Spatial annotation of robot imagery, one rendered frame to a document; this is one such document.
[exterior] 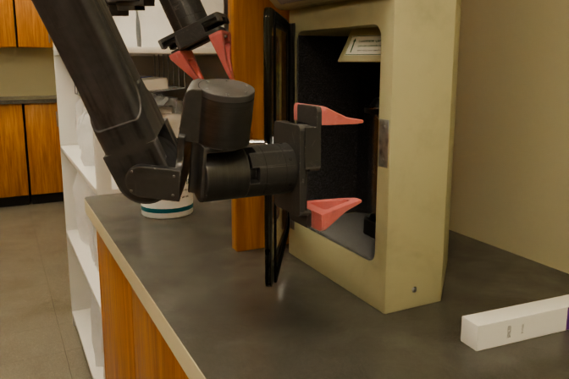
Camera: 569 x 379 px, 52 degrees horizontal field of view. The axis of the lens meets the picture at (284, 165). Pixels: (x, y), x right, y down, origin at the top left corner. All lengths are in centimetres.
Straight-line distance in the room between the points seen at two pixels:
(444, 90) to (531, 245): 47
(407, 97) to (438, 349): 35
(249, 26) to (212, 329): 57
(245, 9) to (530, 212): 68
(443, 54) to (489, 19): 43
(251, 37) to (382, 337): 60
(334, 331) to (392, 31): 43
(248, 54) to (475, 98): 51
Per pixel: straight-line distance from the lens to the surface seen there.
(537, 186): 123
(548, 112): 120
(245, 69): 112
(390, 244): 88
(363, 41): 94
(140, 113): 58
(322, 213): 65
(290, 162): 63
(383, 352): 81
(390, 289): 90
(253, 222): 117
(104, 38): 57
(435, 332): 88
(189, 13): 89
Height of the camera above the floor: 132
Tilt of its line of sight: 10 degrees down
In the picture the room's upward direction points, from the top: straight up
